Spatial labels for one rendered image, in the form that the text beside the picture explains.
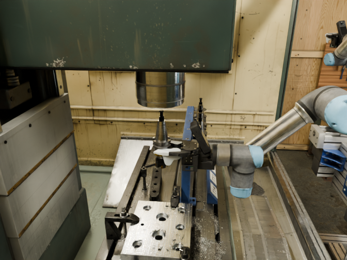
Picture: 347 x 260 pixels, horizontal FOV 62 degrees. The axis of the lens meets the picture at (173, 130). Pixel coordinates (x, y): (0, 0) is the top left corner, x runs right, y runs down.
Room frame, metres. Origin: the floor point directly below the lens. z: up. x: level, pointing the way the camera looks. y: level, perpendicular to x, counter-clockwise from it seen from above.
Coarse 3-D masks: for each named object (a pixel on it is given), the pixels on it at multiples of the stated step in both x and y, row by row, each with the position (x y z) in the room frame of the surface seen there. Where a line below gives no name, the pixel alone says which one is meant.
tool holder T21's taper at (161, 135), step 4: (164, 120) 0.90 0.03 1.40; (160, 124) 0.88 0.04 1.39; (164, 124) 0.89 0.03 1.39; (156, 128) 0.89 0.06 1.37; (160, 128) 0.88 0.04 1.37; (164, 128) 0.88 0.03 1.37; (156, 132) 0.89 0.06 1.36; (160, 132) 0.88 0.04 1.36; (164, 132) 0.88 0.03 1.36; (156, 136) 0.88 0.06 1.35; (160, 136) 0.88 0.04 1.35; (164, 136) 0.88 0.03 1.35; (156, 140) 0.88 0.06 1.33; (160, 140) 0.88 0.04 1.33; (164, 140) 0.88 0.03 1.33
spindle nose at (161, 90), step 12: (144, 72) 0.83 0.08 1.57; (156, 72) 0.82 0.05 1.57; (168, 72) 0.82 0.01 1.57; (180, 72) 0.85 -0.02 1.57; (144, 84) 0.83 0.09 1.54; (156, 84) 0.82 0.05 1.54; (168, 84) 0.82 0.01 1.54; (180, 84) 0.85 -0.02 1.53; (144, 96) 0.83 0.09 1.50; (156, 96) 0.82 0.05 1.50; (168, 96) 0.82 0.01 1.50; (180, 96) 0.85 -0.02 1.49; (156, 108) 0.82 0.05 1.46
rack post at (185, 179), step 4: (188, 168) 1.11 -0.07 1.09; (184, 172) 1.11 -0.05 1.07; (188, 172) 1.11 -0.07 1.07; (184, 176) 1.11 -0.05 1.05; (188, 176) 1.11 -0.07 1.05; (184, 180) 1.11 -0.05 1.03; (188, 180) 1.11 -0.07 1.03; (184, 184) 1.11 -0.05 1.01; (188, 184) 1.11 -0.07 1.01; (184, 188) 1.11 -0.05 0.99; (188, 188) 1.11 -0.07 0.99; (184, 192) 1.11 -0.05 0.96; (188, 192) 1.11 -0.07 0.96; (184, 196) 1.11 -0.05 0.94; (188, 196) 1.11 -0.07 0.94; (180, 200) 1.12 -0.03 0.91; (184, 200) 1.11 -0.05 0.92; (188, 200) 1.11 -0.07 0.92; (192, 200) 1.12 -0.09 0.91
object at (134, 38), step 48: (0, 0) 0.81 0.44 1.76; (48, 0) 0.80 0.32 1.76; (96, 0) 0.79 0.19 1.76; (144, 0) 0.78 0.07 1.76; (192, 0) 0.76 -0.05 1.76; (0, 48) 0.81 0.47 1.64; (48, 48) 0.80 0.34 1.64; (96, 48) 0.79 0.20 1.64; (144, 48) 0.78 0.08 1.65; (192, 48) 0.76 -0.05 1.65
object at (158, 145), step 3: (153, 138) 0.90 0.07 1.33; (168, 138) 0.91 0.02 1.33; (153, 141) 0.88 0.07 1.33; (156, 141) 0.87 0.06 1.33; (159, 141) 0.87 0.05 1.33; (162, 141) 0.88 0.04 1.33; (165, 141) 0.88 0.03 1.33; (168, 141) 0.88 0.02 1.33; (153, 144) 0.90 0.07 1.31; (156, 144) 0.87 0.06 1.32; (159, 144) 0.87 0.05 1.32; (162, 144) 0.87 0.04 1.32; (165, 144) 0.87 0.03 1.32; (168, 144) 0.89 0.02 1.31; (153, 147) 0.88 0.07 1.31; (156, 147) 0.87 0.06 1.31; (159, 147) 0.87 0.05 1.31; (162, 147) 0.87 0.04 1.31; (165, 147) 0.87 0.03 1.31; (168, 147) 0.88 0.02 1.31
